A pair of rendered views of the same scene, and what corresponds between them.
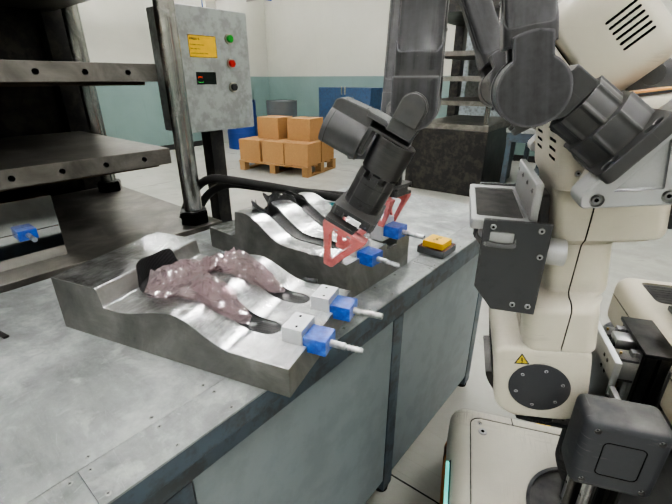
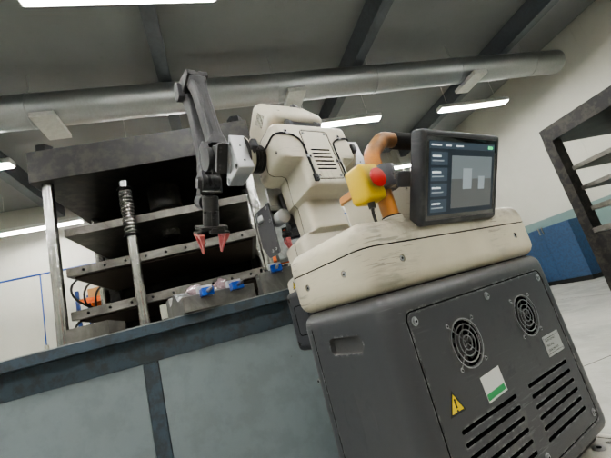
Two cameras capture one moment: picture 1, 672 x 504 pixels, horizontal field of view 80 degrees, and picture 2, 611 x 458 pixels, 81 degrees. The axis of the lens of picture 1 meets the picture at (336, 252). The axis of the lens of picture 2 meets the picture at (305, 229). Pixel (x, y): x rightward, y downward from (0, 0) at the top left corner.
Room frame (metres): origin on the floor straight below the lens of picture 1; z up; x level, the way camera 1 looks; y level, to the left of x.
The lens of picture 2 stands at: (-0.20, -1.05, 0.69)
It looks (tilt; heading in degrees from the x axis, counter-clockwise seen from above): 13 degrees up; 38
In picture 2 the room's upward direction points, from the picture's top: 15 degrees counter-clockwise
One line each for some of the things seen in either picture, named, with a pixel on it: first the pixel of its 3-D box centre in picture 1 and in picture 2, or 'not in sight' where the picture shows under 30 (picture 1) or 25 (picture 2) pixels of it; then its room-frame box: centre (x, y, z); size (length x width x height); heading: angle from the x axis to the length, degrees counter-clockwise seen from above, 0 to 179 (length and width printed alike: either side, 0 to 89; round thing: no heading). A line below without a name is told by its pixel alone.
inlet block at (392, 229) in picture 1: (398, 231); not in sight; (0.89, -0.15, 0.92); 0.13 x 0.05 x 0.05; 51
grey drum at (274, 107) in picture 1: (282, 124); not in sight; (8.04, 1.03, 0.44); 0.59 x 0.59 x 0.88
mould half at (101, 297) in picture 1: (208, 296); (206, 300); (0.69, 0.25, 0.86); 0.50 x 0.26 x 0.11; 67
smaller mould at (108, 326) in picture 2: not in sight; (98, 333); (0.39, 0.59, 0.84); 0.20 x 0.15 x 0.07; 50
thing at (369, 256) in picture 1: (373, 257); (275, 268); (0.80, -0.08, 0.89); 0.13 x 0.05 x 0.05; 50
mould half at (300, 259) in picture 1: (303, 231); (286, 279); (1.02, 0.09, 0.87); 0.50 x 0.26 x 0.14; 50
